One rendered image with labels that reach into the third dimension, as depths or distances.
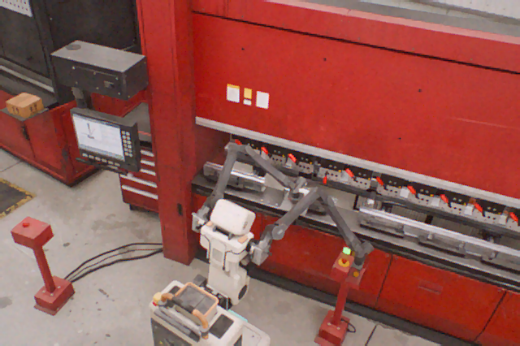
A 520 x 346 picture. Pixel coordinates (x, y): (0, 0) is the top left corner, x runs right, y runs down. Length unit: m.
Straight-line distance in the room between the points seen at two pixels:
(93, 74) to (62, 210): 2.22
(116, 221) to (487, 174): 3.21
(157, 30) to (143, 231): 2.13
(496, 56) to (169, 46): 1.81
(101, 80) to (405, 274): 2.40
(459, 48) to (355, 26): 0.54
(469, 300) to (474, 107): 1.42
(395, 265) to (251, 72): 1.67
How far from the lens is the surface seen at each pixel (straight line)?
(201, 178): 3.63
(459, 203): 3.19
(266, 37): 2.89
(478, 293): 3.55
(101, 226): 4.62
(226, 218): 2.61
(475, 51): 2.70
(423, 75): 2.77
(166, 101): 3.16
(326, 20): 2.73
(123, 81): 2.82
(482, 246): 3.42
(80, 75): 3.00
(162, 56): 3.02
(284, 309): 3.88
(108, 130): 3.05
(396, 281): 3.57
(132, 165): 3.10
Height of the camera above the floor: 3.13
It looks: 38 degrees down
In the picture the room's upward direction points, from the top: 4 degrees clockwise
